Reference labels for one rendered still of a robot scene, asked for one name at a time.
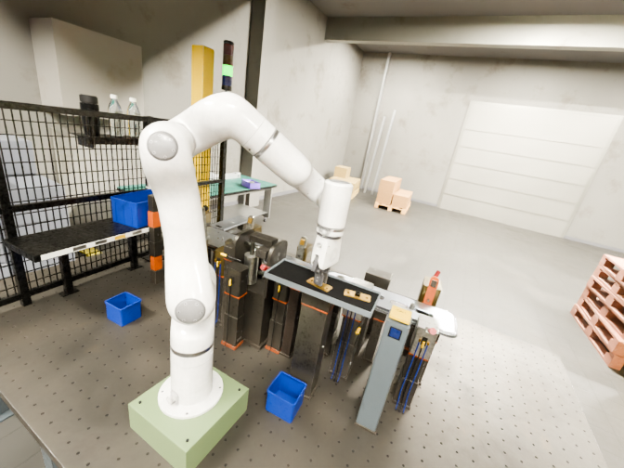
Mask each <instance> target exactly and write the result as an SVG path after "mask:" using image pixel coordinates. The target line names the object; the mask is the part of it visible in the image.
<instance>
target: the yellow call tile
mask: <svg viewBox="0 0 624 468"><path fill-rule="evenodd" d="M411 314H412V312H410V311H408V310H406V309H403V308H400V307H398V306H395V305H393V306H392V309H391V312H390V315H389V318H390V319H395V320H397V321H400V322H403V323H405V324H408V325H410V319H411Z"/></svg>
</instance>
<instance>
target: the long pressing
mask: <svg viewBox="0 0 624 468"><path fill-rule="evenodd" d="M218 232H219V233H218ZM207 235H209V236H210V239H209V240H208V248H209V249H211V250H215V249H217V248H219V247H221V246H224V245H225V241H226V240H227V239H233V240H234V239H235V237H236V236H237V235H234V234H231V233H228V232H226V231H224V230H221V229H218V228H215V227H207ZM222 237H223V240H222ZM218 238H219V239H218ZM286 259H288V260H291V261H294V262H296V263H299V264H303V265H306V266H307V267H312V266H313V265H311V264H310V263H307V262H305V261H303V260H300V259H297V258H294V257H291V256H289V255H286ZM328 273H329V274H330V275H333V276H335V277H337V276H338V275H341V276H343V277H344V279H345V280H348V281H351V282H352V281H353V278H350V277H347V276H345V275H343V274H340V273H337V272H334V271H331V270H330V272H328ZM373 290H375V291H377V292H380V293H381V296H382V297H383V300H381V299H379V301H378V303H377V305H376V307H375V309H374V310H376V311H379V312H382V313H384V314H386V315H388V313H389V310H390V309H392V306H398V307H400V308H403V309H406V310H408V311H410V312H412V314H411V317H412V321H411V324H413V325H416V324H417V321H418V317H419V316H420V313H417V312H415V310H416V309H418V310H421V311H423V312H425V313H428V314H431V315H432V316H433V318H434V319H438V320H439V333H438V334H440V335H443V336H445V337H448V338H456V337H457V336H458V326H457V318H456V317H455V316H454V315H453V314H452V313H450V312H448V311H446V310H444V309H441V308H438V307H435V306H432V305H428V304H426V303H423V302H420V301H417V300H414V299H411V298H408V297H406V296H404V295H401V294H398V293H395V292H390V291H387V290H386V289H383V288H380V287H377V286H374V285H373ZM390 301H395V302H398V303H400V304H402V305H405V306H407V307H408V308H404V307H401V306H399V305H394V304H391V303H390ZM411 303H413V304H415V308H414V310H411V309H409V306H410V304H411Z"/></svg>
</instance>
